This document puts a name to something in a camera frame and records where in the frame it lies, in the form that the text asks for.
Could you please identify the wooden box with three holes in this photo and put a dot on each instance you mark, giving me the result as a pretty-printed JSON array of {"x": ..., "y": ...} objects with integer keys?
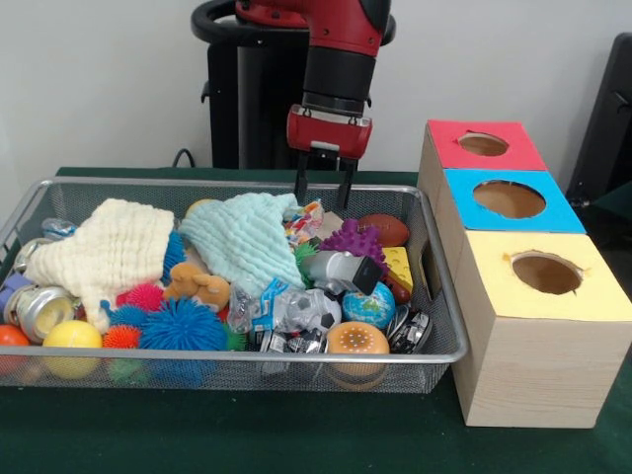
[{"x": 533, "y": 375}]

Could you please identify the toy burger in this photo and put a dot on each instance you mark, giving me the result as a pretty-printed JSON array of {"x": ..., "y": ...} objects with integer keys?
[{"x": 358, "y": 338}]

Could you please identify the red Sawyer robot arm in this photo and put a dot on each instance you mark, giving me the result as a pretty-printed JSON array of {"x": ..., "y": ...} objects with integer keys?
[{"x": 340, "y": 64}]

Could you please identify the shallow metal mesh bin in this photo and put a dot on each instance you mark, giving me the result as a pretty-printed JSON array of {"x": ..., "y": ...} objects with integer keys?
[{"x": 296, "y": 356}]

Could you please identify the cream muslin cloth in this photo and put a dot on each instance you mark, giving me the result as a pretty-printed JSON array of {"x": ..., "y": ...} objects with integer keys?
[{"x": 108, "y": 247}]

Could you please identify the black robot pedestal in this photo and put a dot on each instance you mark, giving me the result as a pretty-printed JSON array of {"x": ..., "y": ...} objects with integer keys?
[{"x": 222, "y": 99}]

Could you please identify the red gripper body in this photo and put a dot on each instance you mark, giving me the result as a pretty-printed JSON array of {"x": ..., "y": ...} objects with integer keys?
[{"x": 328, "y": 133}]

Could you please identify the large blue spiky ball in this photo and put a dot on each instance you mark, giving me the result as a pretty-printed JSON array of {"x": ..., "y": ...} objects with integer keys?
[{"x": 182, "y": 326}]

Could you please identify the brown toy football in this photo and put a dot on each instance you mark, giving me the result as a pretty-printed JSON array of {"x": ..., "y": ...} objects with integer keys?
[{"x": 385, "y": 229}]

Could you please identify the yellow smooth ball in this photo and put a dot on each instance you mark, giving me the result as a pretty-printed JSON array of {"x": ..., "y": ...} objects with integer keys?
[{"x": 71, "y": 336}]

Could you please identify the dark green table cloth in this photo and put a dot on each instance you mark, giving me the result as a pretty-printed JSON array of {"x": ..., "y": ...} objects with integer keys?
[
  {"x": 619, "y": 198},
  {"x": 296, "y": 434}
]

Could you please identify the yellow cheese toy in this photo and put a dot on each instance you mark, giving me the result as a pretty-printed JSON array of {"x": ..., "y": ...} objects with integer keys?
[{"x": 399, "y": 269}]

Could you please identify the purple spiky ball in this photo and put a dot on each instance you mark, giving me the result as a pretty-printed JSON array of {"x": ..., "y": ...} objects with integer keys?
[{"x": 350, "y": 242}]

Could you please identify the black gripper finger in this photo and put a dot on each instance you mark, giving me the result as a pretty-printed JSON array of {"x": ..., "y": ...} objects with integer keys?
[
  {"x": 346, "y": 185},
  {"x": 301, "y": 175}
]

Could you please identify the multicoloured knotted cloth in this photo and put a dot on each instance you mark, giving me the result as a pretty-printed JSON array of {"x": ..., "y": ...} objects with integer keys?
[{"x": 302, "y": 219}]

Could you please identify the orange smooth ball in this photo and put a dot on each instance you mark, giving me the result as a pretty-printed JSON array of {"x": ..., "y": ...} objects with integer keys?
[{"x": 12, "y": 337}]

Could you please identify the light blue muslin cloth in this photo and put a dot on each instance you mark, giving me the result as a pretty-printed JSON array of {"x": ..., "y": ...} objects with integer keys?
[{"x": 237, "y": 232}]

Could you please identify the blue globe ball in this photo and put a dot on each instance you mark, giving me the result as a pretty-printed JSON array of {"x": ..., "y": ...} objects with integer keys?
[{"x": 368, "y": 306}]

